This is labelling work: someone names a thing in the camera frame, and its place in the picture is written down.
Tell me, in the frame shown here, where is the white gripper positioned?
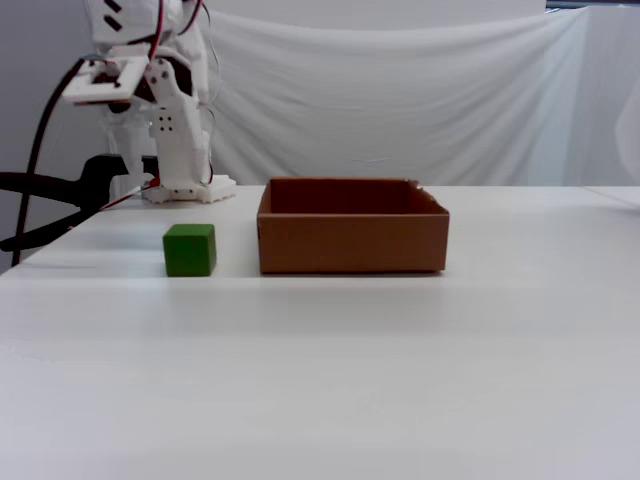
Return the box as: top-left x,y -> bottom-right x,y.
104,54 -> 212,195

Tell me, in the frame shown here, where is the green wooden cube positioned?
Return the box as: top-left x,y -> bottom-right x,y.
162,223 -> 218,278

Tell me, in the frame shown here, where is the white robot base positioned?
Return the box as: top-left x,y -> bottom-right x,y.
142,174 -> 237,205

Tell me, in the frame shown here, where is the brown cardboard box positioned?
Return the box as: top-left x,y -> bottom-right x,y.
256,177 -> 450,275

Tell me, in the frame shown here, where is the black table clamp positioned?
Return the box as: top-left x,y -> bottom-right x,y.
0,154 -> 161,254

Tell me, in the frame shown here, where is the white cloth backdrop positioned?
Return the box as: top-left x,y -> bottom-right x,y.
84,0 -> 640,190

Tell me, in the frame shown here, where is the red base power wire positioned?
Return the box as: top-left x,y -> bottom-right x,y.
99,180 -> 161,211

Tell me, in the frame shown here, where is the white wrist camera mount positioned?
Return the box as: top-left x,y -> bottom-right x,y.
62,55 -> 151,107

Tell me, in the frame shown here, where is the black camera cable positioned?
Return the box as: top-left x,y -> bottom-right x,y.
10,57 -> 91,268

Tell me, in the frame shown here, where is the red black servo wire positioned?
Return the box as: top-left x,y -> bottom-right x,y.
144,0 -> 169,66

